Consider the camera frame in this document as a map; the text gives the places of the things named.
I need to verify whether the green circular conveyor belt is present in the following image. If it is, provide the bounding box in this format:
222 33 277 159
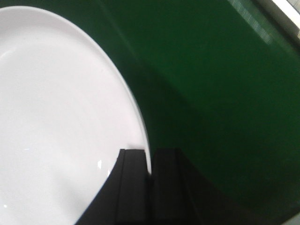
34 0 300 225

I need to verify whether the light pink round plate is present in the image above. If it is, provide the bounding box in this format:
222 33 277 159
0 6 150 225

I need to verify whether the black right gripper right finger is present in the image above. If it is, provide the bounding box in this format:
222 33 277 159
151 148 234 225

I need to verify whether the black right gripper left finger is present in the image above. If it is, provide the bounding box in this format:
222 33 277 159
76 149 149 225

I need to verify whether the white outer conveyor rim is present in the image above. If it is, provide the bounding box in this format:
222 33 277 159
273 0 300 38

